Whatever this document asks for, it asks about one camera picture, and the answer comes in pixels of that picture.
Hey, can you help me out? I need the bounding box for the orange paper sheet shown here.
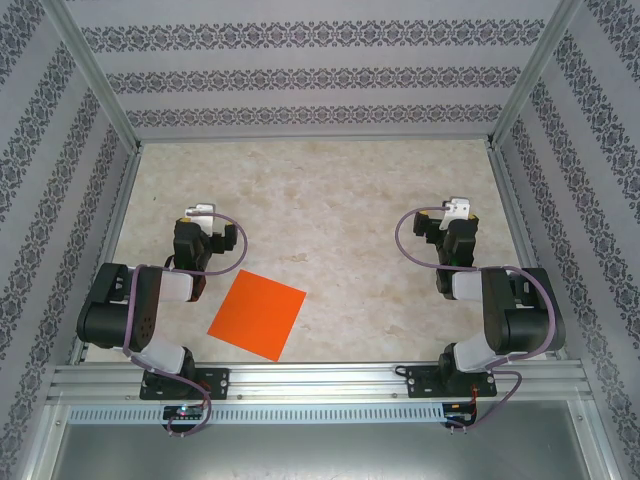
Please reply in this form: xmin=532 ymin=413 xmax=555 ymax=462
xmin=207 ymin=268 xmax=308 ymax=363

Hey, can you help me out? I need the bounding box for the grey metal sheet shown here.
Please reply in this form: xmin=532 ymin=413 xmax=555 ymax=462
xmin=49 ymin=422 xmax=611 ymax=480

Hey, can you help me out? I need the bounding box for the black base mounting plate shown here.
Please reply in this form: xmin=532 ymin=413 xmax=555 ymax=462
xmin=138 ymin=367 xmax=231 ymax=401
xmin=405 ymin=364 xmax=499 ymax=400

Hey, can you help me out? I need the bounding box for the small circuit board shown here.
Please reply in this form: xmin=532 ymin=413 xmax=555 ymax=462
xmin=444 ymin=402 xmax=476 ymax=426
xmin=163 ymin=405 xmax=204 ymax=420

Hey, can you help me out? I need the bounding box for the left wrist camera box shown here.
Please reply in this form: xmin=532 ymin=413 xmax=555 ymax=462
xmin=184 ymin=202 xmax=221 ymax=234

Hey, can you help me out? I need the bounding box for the purple cable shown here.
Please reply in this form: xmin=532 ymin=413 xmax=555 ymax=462
xmin=394 ymin=203 xmax=559 ymax=435
xmin=122 ymin=212 xmax=250 ymax=439

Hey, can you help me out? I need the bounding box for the aluminium table side rail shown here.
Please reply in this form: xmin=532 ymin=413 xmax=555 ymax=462
xmin=487 ymin=142 xmax=571 ymax=362
xmin=68 ymin=142 xmax=145 ymax=365

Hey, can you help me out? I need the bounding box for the thin aluminium wall beam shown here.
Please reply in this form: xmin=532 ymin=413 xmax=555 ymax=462
xmin=135 ymin=132 xmax=496 ymax=145

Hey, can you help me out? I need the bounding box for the aluminium mounting rail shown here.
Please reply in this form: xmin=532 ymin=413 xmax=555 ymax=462
xmin=47 ymin=363 xmax=594 ymax=404

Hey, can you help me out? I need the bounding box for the aluminium frame post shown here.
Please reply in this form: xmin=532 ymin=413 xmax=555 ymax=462
xmin=485 ymin=0 xmax=586 ymax=150
xmin=42 ymin=0 xmax=143 ymax=150

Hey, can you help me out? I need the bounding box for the slotted grey cable duct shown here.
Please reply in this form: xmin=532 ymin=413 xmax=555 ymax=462
xmin=67 ymin=403 xmax=446 ymax=425

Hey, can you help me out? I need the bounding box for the aluminium frame beam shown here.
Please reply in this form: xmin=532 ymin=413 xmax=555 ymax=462
xmin=19 ymin=403 xmax=69 ymax=480
xmin=569 ymin=399 xmax=621 ymax=480

